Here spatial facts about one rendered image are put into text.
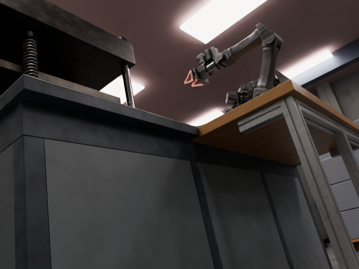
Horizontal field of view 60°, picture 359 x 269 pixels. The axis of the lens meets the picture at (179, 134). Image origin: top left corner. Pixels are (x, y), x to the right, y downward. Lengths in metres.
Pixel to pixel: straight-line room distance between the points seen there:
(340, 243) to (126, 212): 0.60
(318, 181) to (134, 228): 0.56
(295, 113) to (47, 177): 0.75
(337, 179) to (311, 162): 2.41
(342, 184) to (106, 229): 2.85
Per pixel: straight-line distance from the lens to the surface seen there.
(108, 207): 0.85
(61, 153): 0.81
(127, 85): 2.41
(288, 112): 1.08
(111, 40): 2.50
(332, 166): 3.45
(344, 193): 3.42
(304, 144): 1.04
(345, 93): 8.17
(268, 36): 1.48
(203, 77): 1.65
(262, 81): 1.45
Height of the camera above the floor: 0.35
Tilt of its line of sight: 21 degrees up
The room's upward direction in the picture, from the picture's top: 13 degrees counter-clockwise
